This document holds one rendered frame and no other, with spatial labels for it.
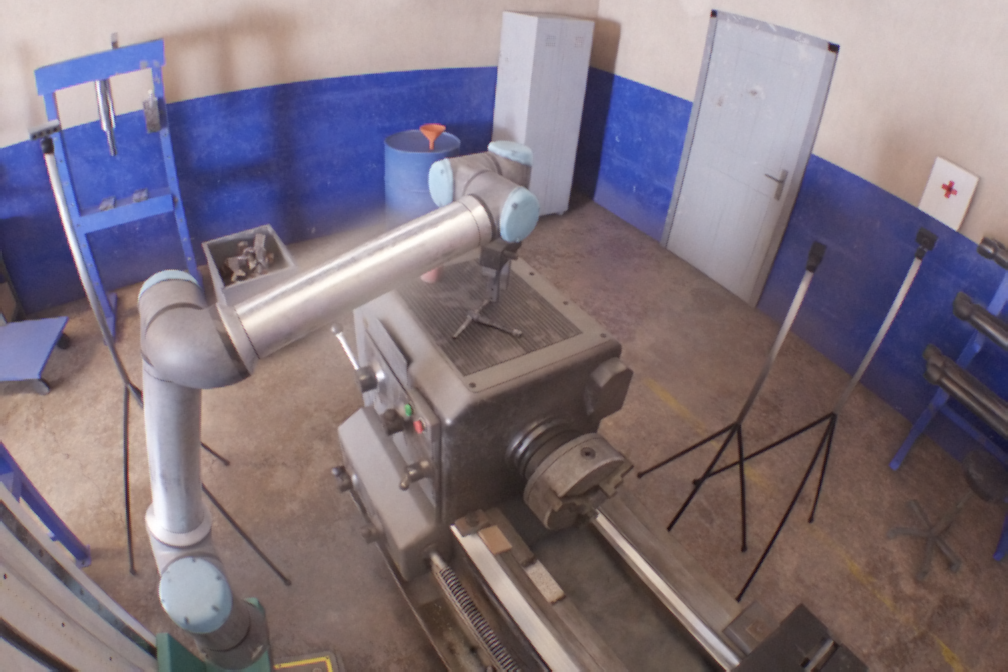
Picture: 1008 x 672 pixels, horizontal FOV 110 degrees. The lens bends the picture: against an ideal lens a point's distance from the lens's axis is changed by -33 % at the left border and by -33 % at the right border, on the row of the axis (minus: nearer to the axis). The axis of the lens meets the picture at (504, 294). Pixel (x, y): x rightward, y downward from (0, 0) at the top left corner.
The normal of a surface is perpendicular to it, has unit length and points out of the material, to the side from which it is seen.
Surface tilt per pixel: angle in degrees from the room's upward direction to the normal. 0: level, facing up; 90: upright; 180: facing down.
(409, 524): 32
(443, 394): 45
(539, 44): 90
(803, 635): 0
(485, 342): 0
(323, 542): 0
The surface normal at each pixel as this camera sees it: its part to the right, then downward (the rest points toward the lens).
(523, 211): 0.69, 0.44
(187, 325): -0.04, -0.65
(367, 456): -0.37, -0.57
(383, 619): 0.08, -0.82
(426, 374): -0.53, -0.41
